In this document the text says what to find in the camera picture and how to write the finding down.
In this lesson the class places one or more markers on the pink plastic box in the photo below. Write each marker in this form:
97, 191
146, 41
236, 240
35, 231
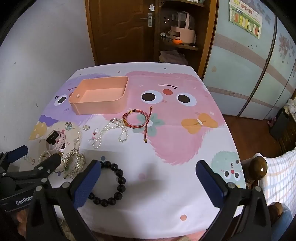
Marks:
99, 97

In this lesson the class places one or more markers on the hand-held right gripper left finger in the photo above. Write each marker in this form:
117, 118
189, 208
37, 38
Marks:
86, 183

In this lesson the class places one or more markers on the round pearl brooch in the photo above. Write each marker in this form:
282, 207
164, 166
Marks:
86, 127

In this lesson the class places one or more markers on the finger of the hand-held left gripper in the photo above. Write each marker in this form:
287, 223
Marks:
49, 162
19, 151

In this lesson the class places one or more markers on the small flower hair clip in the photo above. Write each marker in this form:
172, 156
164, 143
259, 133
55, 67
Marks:
68, 125

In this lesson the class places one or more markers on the wooden bed post knob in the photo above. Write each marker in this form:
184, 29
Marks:
257, 167

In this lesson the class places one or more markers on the brown wooden door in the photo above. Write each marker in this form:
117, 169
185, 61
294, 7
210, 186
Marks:
120, 32

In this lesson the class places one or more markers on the black bin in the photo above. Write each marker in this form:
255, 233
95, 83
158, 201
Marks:
278, 125

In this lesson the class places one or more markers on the pale blue wardrobe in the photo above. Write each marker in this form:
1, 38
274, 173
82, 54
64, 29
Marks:
252, 69

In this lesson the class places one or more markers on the checked blanket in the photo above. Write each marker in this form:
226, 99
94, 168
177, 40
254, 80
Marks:
279, 176

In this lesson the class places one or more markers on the wooden shelf cabinet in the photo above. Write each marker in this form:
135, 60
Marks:
182, 32

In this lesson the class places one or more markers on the cartoon printed tablecloth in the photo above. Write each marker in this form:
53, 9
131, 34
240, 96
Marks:
166, 150

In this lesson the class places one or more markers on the wall poster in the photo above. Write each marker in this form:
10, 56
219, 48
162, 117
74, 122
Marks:
246, 17

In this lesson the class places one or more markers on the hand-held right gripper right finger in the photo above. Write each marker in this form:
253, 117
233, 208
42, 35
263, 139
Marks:
210, 182

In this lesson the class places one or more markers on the gold leaf hair clip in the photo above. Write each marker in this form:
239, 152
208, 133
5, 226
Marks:
74, 160

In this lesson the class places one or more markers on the person's jeans leg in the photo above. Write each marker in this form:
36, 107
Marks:
281, 220

